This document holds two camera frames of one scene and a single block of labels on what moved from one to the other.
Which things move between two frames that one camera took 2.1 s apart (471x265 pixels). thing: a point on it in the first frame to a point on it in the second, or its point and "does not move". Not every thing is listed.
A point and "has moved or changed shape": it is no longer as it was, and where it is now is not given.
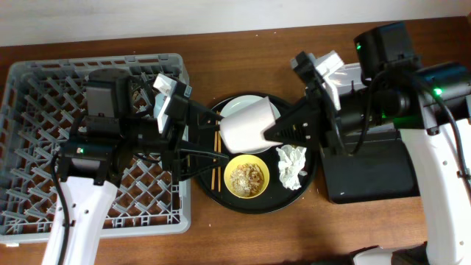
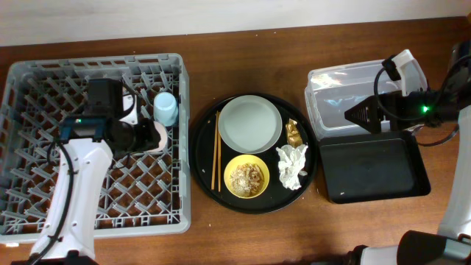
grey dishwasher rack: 40,101 does not move
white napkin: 292,160 does not move
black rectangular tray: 368,168 does not move
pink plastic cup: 243,130 has moved or changed shape
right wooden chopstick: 219,149 does not move
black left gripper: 176,134 to 148,135
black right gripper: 320,120 to 380,112
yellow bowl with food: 246,177 does not move
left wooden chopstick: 213,171 does not move
